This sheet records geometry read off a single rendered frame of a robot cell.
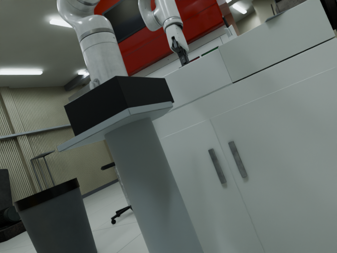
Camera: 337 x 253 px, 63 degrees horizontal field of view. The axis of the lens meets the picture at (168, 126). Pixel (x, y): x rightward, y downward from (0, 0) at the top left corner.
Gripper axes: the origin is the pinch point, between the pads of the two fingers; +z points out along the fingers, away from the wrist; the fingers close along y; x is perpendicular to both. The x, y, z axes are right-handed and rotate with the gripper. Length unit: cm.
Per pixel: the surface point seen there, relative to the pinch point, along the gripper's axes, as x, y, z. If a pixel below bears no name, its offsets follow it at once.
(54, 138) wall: -690, -550, -245
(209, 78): 7.8, 1.9, 12.2
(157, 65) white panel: -35, -52, -33
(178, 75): -3.4, 3.3, 5.8
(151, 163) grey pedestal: -11.0, 29.1, 38.9
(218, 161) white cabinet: -1.2, -3.6, 42.4
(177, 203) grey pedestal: -9, 23, 52
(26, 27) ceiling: -394, -265, -379
